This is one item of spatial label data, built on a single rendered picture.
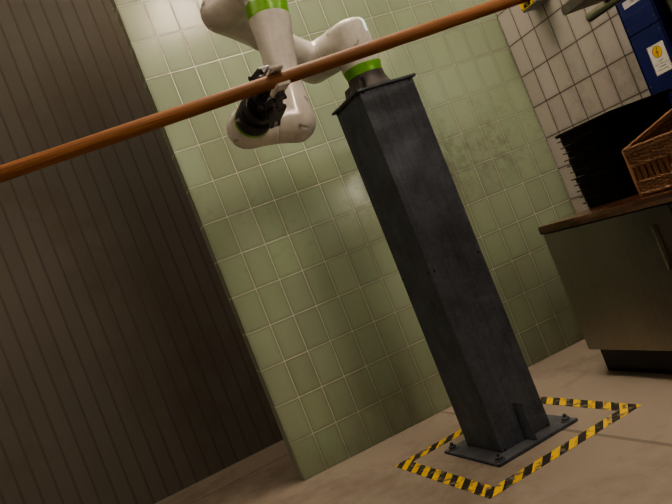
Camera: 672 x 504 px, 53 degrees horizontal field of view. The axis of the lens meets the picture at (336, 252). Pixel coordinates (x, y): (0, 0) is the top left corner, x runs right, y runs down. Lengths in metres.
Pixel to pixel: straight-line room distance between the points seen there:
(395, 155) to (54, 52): 2.05
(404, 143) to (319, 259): 0.77
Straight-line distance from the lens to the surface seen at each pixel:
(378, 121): 2.12
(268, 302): 2.65
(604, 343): 2.56
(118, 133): 1.39
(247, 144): 1.77
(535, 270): 3.13
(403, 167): 2.11
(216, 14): 2.07
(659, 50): 2.70
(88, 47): 3.68
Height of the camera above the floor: 0.75
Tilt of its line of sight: level
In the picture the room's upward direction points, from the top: 22 degrees counter-clockwise
